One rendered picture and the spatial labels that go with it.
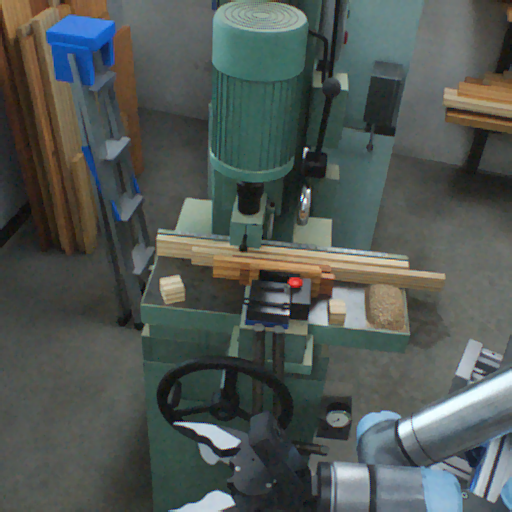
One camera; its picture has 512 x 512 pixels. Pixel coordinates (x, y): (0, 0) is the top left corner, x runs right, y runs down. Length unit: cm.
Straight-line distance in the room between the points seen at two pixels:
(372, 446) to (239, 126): 64
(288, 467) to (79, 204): 226
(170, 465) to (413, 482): 121
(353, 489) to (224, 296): 79
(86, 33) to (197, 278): 91
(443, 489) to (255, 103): 75
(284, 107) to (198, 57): 268
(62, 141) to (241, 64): 165
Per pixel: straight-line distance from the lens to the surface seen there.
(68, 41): 215
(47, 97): 272
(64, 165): 285
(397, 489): 81
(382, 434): 97
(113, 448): 235
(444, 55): 370
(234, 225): 145
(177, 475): 199
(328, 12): 155
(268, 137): 129
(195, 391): 168
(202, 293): 151
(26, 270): 304
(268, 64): 122
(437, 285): 160
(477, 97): 331
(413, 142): 391
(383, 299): 150
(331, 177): 160
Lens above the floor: 193
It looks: 39 degrees down
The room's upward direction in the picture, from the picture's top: 5 degrees clockwise
